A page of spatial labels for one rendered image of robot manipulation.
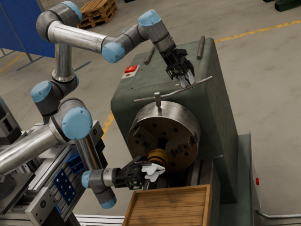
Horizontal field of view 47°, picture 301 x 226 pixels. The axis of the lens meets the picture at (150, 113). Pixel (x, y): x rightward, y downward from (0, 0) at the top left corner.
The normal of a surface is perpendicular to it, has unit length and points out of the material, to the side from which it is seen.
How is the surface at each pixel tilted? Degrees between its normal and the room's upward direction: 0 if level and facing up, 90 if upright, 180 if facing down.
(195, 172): 30
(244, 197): 0
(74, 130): 89
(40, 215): 90
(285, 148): 0
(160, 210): 0
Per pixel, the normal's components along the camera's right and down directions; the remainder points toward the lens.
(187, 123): 0.63, -0.55
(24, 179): -0.32, -0.82
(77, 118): 0.47, 0.29
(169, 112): 0.15, -0.80
